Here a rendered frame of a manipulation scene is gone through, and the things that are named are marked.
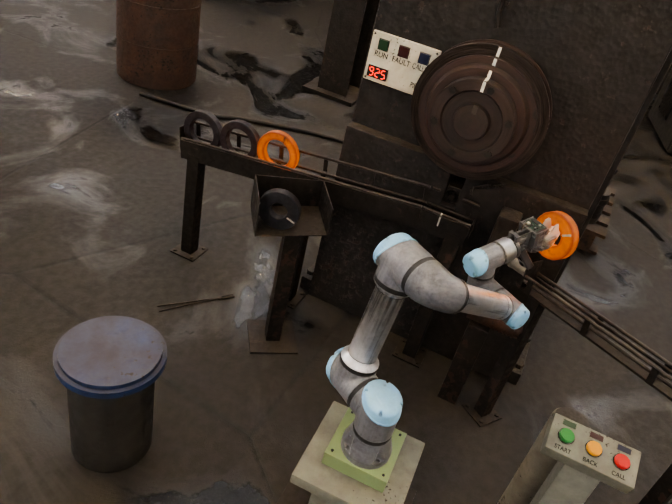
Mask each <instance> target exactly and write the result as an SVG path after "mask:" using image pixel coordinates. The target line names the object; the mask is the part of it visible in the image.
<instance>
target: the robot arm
mask: <svg viewBox="0 0 672 504"><path fill-rule="evenodd" d="M524 221H525V222H524ZM559 235H560V231H559V224H556V225H555V226H551V218H547V219H545V221H544V222H543V224H542V223H541V222H539V221H538V220H537V219H535V218H533V216H532V217H530V218H527V219H525V220H523V221H521V222H520V224H519V229H518V231H516V232H514V231H513V230H511V231H509V233H508V236H506V237H503V238H500V239H498V240H496V241H494V242H491V243H489V244H487V245H484V246H482V247H480V248H477V249H474V250H472V251H471V252H469V253H467V254H466V255H465V256H464V257H463V261H462V262H463V264H464V265H463V267H464V270H465V271H466V273H467V274H468V279H467V282H465V281H464V280H462V279H460V278H458V277H455V276H454V275H453V274H451V273H450V272H449V271H448V270H447V269H446V268H445V267H444V266H443V265H442V264H441V263H440V262H439V261H437V260H436V259H435V258H434V257H433V256H432V255H431V254H430V253H429V252H428V251H426V250H425V249H424V248H423V247H422V246H421V245H420V244H419V243H418V241H417V240H415V239H413V238H412V237H411V236H410V235H408V234H406V233H395V234H392V235H390V236H388V237H387V238H386V239H384V240H383V241H381V242H380V243H379V244H378V246H377V247H376V249H375V250H374V253H373V260H374V263H375V264H376V265H378V267H377V269H376V272H375V274H374V281H375V283H376V286H375V288H374V291H373V293H372V295H371V298H370V300H369V302H368V305H367V307H366V309H365V311H364V314H363V316H362V318H361V321H360V323H359V325H358V328H357V330H356V332H355V334H354V337H353V339H352V341H351V344H350V345H347V346H345V347H343V348H340V349H339V350H337V351H336V352H335V354H334V355H332V356H331V357H330V359H329V361H328V363H327V366H326V374H327V377H328V378H329V380H330V382H331V384H332V385H333V387H335V388H336V390H337V391H338V392H339V394H340V395H341V396H342V398H343V399H344V400H345V402H346V403H347V405H348V406H349V407H350V409H351V410H352V411H353V413H354V414H355V419H354V421H353V422H352V423H351V424H350V425H349V426H348V427H347V428H346V430H345V431H344V433H343V436H342V439H341V449H342V452H343V454H344V456H345V457H346V458H347V459H348V460H349V461H350V462H351V463H352V464H354V465H355V466H357V467H359V468H363V469H368V470H372V469H378V468H380V467H382V466H384V465H385V464H386V463H387V462H388V460H389V458H390V456H391V453H392V438H391V436H392V434H393V432H394V429H395V427H396V424H397V422H398V420H399V418H400V416H401V412H402V407H403V400H402V396H401V394H400V392H399V390H398V389H397V388H396V387H395V386H394V385H393V384H391V383H390V382H389V383H386V381H385V380H380V379H378V377H377V376H376V372H377V369H378V367H379V360H378V358H377V357H378V355H379V353H380V351H381V348H382V346H383V344H384V342H385V340H386V338H387V336H388V334H389V331H390V329H391V327H392V325H393V323H394V321H395V319H396V317H397V314H398V312H399V310H400V308H401V306H402V304H403V302H404V299H405V298H406V297H410V298H411V299H412V300H414V301H415V302H417V303H419V304H421V305H423V306H425V307H428V308H430V309H433V310H436V311H439V312H443V313H447V314H457V313H459V312H463V313H467V314H472V315H477V316H482V317H487V318H492V319H497V320H502V321H503V322H504V323H505V324H506V325H508V326H509V327H510V328H511V329H518V328H520V327H521V326H523V325H524V324H525V323H526V321H527V320H528V318H529V316H530V311H529V310H528V309H527V308H526V307H525V306H524V304H523V303H521V302H520V301H518V300H517V299H516V298H515V297H514V296H513V295H512V294H510V293H509V292H508V291H507V290H506V289H505V288H504V287H502V286H501V285H500V284H499V283H498V282H497V281H495V280H494V274H495V269H496V268H497V267H500V266H502V265H504V264H506V263H508V262H511V261H513V260H514V259H516V258H517V259H518V261H519V263H520V265H521V266H523V267H525V268H526V269H527V270H529V269H530V268H532V267H533V266H534V265H533V263H532V261H531V258H530V257H529V255H528V253H527V252H528V251H529V252H530V253H531V252H532V253H536V252H539V251H541V252H542V251H544V250H547V249H549V248H551V247H552V245H553V244H554V243H555V241H556V240H557V238H558V237H559Z"/></svg>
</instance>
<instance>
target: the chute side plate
mask: <svg viewBox="0 0 672 504"><path fill-rule="evenodd" d="M180 150H181V158H184V159H187V154H191V155H193V156H195V157H198V158H199V163H201V164H204V165H207V166H211V167H214V168H217V169H221V170H224V171H227V172H231V173H234V174H237V175H241V176H244V177H248V178H251V179H255V174H256V175H267V176H278V177H289V178H300V179H311V180H321V179H317V178H314V177H310V176H307V175H303V174H300V173H296V172H293V171H289V170H286V169H283V168H279V167H276V166H272V165H269V164H265V163H262V162H258V161H255V160H251V159H248V158H244V157H241V156H237V155H234V154H230V153H227V152H223V151H220V150H216V149H213V148H209V147H206V146H202V145H199V144H195V143H192V142H188V141H185V140H182V139H180ZM325 184H326V187H327V190H328V194H329V197H330V200H331V203H335V204H338V205H341V206H345V207H348V208H352V209H355V210H358V211H362V212H365V213H368V214H372V215H375V216H378V217H382V218H385V219H388V220H392V221H395V222H398V223H402V224H405V225H409V226H412V227H415V228H418V229H421V230H423V231H425V232H428V233H430V234H433V235H435V236H438V237H440V238H442V239H444V237H445V234H446V233H449V234H451V235H454V236H456V237H459V238H461V239H460V242H459V245H460V246H463V243H464V241H465V238H466V236H467V233H468V231H469V227H467V226H464V225H462V224H459V223H457V222H454V221H452V220H449V219H447V218H444V217H442V216H439V215H437V214H434V213H432V212H429V211H427V210H424V209H422V211H421V208H418V207H415V206H411V205H408V204H404V203H401V202H397V201H394V200H390V199H387V198H383V197H380V196H377V195H373V194H370V193H366V192H363V191H359V190H356V189H352V188H349V187H345V186H342V185H338V184H335V183H331V182H328V181H325ZM420 212H421V214H420ZM439 217H441V219H440V222H439V225H438V226H437V223H438V220H439Z"/></svg>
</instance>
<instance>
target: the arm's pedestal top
mask: <svg viewBox="0 0 672 504"><path fill-rule="evenodd" d="M348 408H349V407H347V406H345V405H342V404H340V403H338V402H336V401H334V402H333V403H332V405H331V407H330V408H329V410H328V412H327V414H326V415H325V417H324V419H323V421H322V422H321V424H320V426H319V428H318V429H317V431H316V433H315V435H314V436H313V438H312V440H311V441H310V443H309V445H308V447H307V448H306V450H305V452H304V454H303V455H302V457H301V459H300V461H299V462H298V464H297V466H296V468H295V469H294V471H293V473H292V475H291V479H290V482H291V483H293V484H295V485H297V486H299V487H301V488H303V489H305V490H306V491H308V492H310V493H312V494H314V495H316V496H318V497H320V498H322V499H324V500H326V501H328V502H330V503H332V504H404V501H405V498H406V495H407V493H408V490H409V487H410V484H411V482H412V479H413V476H414V473H415V471H416V468H417V465H418V462H419V460H420V457H421V454H422V451H423V449H424V446H425V443H424V442H421V441H419V440H417V439H415V438H413V437H411V436H409V435H406V438H405V440H404V442H403V445H402V447H401V450H400V452H399V455H398V457H397V460H396V462H395V465H394V467H393V470H392V472H391V475H390V477H389V480H388V482H387V484H386V487H385V489H384V492H383V493H382V492H380V491H378V490H376V489H374V488H371V487H369V486H367V485H365V484H363V483H361V482H359V481H357V480H355V479H353V478H351V477H349V476H347V475H345V474H343V473H341V472H339V471H337V470H335V469H333V468H331V467H329V466H327V465H325V464H323V463H321V462H322V459H323V455H324V452H325V450H326V448H327V447H328V445H329V443H330V441H331V439H332V437H333V435H334V434H335V432H336V430H337V428H338V426H339V424H340V422H341V421H342V419H343V417H344V415H345V413H346V411H347V409H348Z"/></svg>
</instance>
